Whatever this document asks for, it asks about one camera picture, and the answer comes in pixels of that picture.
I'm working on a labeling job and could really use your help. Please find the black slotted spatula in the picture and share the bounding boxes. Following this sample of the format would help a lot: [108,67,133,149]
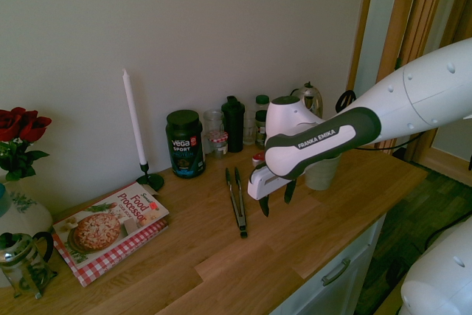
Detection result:
[336,89,356,114]

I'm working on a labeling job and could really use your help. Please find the white cabinet drawer front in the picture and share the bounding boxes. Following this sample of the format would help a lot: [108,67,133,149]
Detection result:
[271,215,386,315]

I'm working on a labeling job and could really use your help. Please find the wooden door frame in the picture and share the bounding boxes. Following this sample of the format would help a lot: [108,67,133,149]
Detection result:
[345,0,472,169]

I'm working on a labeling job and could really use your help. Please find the stainless steel electric kettle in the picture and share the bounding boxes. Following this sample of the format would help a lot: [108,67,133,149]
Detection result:
[289,81,325,119]

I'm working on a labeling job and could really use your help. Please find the grey cup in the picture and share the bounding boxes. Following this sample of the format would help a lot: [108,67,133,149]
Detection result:
[304,153,342,192]

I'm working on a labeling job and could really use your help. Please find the red roses bouquet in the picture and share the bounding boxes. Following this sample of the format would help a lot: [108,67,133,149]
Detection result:
[0,106,53,183]

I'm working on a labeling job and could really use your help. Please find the metal drawer handle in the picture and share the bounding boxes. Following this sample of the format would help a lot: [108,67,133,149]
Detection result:
[321,258,352,287]

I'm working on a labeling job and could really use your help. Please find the glass French press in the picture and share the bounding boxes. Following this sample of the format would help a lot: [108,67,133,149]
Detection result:
[0,231,59,300]

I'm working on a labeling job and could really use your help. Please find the black metal tongs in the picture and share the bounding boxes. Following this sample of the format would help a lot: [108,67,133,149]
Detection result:
[225,166,249,240]

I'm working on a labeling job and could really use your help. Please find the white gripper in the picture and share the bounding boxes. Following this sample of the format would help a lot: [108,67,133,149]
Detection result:
[246,166,297,218]

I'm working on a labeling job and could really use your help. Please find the clear glass jar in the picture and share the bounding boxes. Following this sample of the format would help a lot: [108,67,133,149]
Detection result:
[203,108,226,135]

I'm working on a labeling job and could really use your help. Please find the black candle holder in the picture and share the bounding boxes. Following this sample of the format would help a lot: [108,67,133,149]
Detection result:
[136,161,165,190]

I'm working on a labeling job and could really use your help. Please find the clear footed drinking glass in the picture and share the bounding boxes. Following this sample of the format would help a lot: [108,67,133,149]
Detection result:
[243,109,257,145]

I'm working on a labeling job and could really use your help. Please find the green lidded spice jar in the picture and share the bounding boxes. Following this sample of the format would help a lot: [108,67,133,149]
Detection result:
[254,109,269,148]
[255,94,271,114]

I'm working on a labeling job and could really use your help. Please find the white floral vase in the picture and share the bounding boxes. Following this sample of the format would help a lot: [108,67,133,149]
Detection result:
[0,178,54,288]

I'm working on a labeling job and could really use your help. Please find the black shaker bottle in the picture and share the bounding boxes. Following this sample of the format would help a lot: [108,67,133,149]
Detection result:
[221,95,246,153]

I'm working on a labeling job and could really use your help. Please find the red checked book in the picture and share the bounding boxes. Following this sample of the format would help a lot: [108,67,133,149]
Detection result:
[52,218,170,288]

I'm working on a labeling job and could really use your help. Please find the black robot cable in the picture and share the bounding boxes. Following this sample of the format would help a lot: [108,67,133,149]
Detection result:
[353,128,440,155]

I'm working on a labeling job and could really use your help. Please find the tall white candle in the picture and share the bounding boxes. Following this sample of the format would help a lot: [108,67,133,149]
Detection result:
[122,68,148,166]

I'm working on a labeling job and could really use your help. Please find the jar with red checked lid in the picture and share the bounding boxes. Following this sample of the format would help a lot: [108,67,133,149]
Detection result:
[207,131,229,161]

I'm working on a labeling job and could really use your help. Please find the dark Vega protein tub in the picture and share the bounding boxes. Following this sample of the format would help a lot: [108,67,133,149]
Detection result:
[165,109,207,179]

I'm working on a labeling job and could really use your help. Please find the Food Processor cookbook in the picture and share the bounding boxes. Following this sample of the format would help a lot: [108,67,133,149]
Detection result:
[52,181,171,272]

